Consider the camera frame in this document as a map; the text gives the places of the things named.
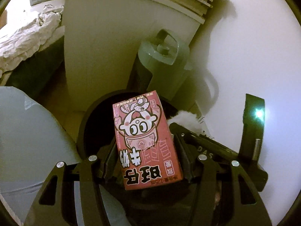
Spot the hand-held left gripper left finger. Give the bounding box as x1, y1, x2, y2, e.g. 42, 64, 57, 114
24, 144, 119, 226

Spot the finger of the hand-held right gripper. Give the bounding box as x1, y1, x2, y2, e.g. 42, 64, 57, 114
168, 122, 240, 160

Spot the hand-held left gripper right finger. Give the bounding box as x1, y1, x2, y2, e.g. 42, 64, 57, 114
175, 135, 279, 226

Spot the white tissue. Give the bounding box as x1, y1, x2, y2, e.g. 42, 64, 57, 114
175, 112, 203, 134

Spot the red milk carton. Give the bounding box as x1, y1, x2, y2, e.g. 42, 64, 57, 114
112, 90, 183, 184

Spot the black trash bin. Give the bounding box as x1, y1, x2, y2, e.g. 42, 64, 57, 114
76, 89, 204, 208

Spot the crumpled white blanket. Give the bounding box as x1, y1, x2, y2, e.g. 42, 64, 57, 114
0, 5, 65, 69

